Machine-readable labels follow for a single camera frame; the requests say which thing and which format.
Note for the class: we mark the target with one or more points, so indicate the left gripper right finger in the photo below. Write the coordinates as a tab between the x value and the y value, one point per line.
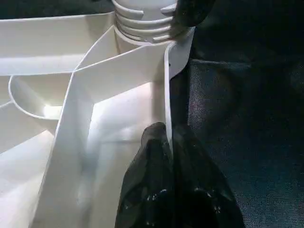
202	185

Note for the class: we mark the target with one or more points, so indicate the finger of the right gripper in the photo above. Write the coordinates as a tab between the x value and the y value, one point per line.
194	10

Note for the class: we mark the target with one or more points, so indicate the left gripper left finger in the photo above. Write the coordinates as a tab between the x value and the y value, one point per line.
145	185

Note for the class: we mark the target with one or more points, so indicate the black work mat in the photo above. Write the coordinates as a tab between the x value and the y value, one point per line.
247	118

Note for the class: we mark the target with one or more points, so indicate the white plastic table top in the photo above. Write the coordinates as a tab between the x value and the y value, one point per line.
95	95

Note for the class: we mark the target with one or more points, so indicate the white plastic table leg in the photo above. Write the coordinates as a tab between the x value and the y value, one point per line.
142	21

